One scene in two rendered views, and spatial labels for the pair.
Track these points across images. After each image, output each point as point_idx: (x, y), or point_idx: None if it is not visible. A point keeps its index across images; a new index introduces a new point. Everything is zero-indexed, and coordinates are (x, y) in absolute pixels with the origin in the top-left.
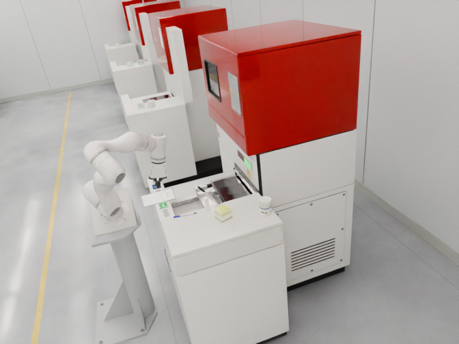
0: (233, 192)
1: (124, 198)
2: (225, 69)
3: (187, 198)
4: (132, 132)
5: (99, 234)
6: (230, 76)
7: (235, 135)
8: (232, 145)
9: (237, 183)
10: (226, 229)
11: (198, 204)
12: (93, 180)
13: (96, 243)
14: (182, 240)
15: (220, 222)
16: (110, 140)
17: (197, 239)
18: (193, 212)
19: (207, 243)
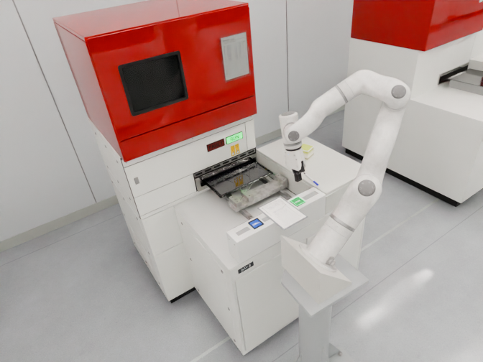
0: (242, 174)
1: (295, 243)
2: (212, 39)
3: (249, 216)
4: (360, 70)
5: (348, 279)
6: (228, 39)
7: (228, 113)
8: (190, 152)
9: (223, 177)
10: (320, 152)
11: (253, 210)
12: (394, 138)
13: (362, 276)
14: (348, 169)
15: (312, 156)
16: (384, 76)
17: (342, 162)
18: (305, 173)
19: (343, 156)
